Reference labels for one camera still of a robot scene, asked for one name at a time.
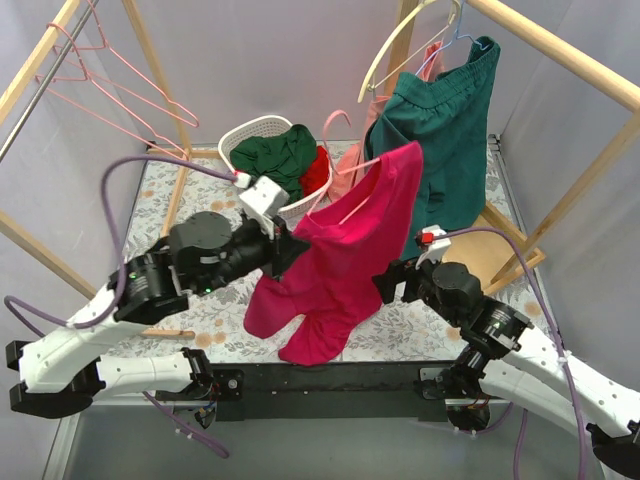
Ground magenta t shirt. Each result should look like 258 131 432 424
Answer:
244 142 423 366

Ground pink wire hanger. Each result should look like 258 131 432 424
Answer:
304 108 386 226
36 1 200 161

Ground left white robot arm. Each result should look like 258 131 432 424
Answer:
6 212 311 419

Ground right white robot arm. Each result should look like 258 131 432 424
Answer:
373 259 639 479

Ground cream plastic hanger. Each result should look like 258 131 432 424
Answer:
357 0 462 104

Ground right wooden clothes rack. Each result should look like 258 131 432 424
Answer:
386 0 640 296

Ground wooden clothes rack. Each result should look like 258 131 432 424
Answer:
386 0 640 296
0 0 197 338

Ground red garment in basket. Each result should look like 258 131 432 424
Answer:
299 145 330 197

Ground green garment in basket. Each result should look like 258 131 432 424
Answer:
230 124 317 203

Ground floral patterned table mat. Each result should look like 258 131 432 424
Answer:
108 147 549 363

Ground salmon pink hanging garment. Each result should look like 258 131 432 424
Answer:
329 41 446 201

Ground white plastic laundry basket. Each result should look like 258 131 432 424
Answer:
218 115 333 219

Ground dark green hanging shorts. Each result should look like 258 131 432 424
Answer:
364 36 501 259

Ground left wooden clothes rack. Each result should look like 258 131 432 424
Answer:
0 0 197 338

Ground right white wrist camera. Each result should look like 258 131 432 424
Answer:
415 225 452 269

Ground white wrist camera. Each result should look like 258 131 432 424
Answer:
234 172 289 220
415 225 452 269

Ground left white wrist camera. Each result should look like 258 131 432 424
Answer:
234 172 289 220

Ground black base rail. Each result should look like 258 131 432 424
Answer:
212 361 491 430

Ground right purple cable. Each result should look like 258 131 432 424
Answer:
444 227 589 480

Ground purple cable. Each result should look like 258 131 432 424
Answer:
444 227 589 480
3 154 251 459

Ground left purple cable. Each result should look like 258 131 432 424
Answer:
3 154 251 459

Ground blue wire hanger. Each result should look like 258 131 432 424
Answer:
415 0 489 80

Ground pink wire hanger on rack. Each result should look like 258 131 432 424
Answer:
36 1 200 161

